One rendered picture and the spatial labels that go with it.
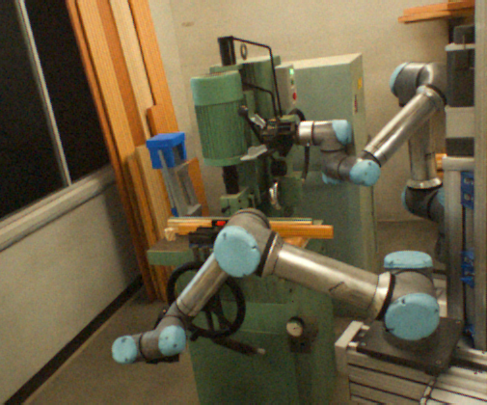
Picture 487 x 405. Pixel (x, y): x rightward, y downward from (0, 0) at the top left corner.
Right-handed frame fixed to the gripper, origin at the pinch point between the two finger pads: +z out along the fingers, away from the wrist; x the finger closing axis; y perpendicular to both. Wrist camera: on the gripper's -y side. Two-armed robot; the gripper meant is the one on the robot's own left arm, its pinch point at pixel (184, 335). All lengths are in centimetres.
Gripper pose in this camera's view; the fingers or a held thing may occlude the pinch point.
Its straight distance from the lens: 182.7
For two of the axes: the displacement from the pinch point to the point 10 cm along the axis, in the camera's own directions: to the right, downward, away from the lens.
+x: 9.2, 0.0, -3.9
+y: -0.7, 9.9, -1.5
